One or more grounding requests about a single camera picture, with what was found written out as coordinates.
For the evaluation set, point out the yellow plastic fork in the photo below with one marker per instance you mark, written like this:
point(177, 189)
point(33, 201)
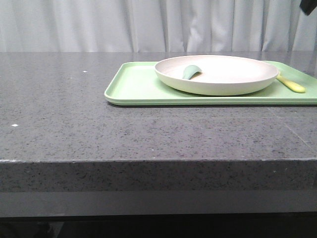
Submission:
point(293, 86)

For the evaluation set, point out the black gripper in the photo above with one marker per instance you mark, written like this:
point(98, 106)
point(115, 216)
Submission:
point(307, 6)

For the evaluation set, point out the light green serving tray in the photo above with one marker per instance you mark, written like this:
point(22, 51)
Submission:
point(136, 84)

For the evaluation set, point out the white curtain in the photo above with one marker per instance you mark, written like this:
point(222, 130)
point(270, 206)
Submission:
point(155, 26)

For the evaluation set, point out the green plastic spoon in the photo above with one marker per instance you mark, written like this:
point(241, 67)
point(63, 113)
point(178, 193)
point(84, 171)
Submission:
point(190, 71)

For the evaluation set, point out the beige round plate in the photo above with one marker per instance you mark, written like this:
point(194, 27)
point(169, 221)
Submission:
point(220, 76)

